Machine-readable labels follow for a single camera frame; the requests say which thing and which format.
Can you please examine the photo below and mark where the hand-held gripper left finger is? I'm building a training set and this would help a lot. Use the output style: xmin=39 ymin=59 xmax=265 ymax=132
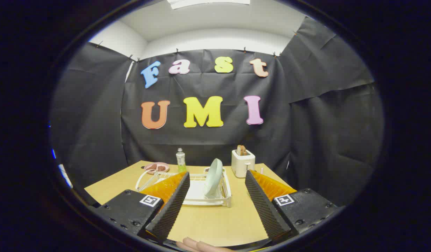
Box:
xmin=93 ymin=171 xmax=190 ymax=242

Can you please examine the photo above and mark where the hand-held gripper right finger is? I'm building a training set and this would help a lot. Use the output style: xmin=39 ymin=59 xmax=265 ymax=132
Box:
xmin=245 ymin=170 xmax=343 ymax=242

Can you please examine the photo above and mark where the white wire dish rack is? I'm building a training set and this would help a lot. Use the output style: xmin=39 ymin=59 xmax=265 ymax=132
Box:
xmin=135 ymin=169 xmax=232 ymax=208

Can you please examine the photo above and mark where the pale green plate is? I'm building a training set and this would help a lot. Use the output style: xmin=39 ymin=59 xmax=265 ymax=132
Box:
xmin=204 ymin=158 xmax=223 ymax=198

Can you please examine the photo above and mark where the pink plate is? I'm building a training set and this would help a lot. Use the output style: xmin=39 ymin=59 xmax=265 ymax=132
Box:
xmin=144 ymin=162 xmax=169 ymax=174

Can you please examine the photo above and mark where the clear bottle with green liquid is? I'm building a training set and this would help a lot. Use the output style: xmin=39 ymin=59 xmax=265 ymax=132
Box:
xmin=176 ymin=148 xmax=187 ymax=173

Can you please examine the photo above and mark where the white toaster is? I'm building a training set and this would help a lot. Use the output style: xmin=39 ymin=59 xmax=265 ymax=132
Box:
xmin=231 ymin=149 xmax=256 ymax=178

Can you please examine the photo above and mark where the black backdrop cloth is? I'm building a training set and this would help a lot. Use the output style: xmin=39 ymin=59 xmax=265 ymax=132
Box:
xmin=50 ymin=16 xmax=384 ymax=207

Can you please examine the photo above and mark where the ceiling light panel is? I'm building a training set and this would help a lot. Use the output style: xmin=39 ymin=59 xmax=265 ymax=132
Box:
xmin=166 ymin=0 xmax=251 ymax=10

